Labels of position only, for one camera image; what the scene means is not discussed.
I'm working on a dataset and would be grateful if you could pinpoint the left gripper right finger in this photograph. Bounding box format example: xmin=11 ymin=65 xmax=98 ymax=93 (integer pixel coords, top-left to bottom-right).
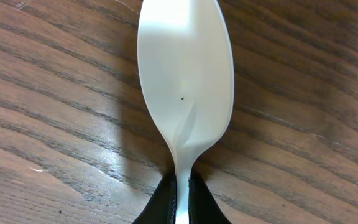
xmin=189 ymin=171 xmax=231 ymax=224

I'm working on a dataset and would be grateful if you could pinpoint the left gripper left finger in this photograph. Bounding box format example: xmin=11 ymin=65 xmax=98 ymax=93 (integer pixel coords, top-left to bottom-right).
xmin=133 ymin=172 xmax=177 ymax=224

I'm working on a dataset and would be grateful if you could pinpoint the white plastic spoon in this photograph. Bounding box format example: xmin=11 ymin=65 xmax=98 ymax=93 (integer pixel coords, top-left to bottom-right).
xmin=137 ymin=0 xmax=234 ymax=223

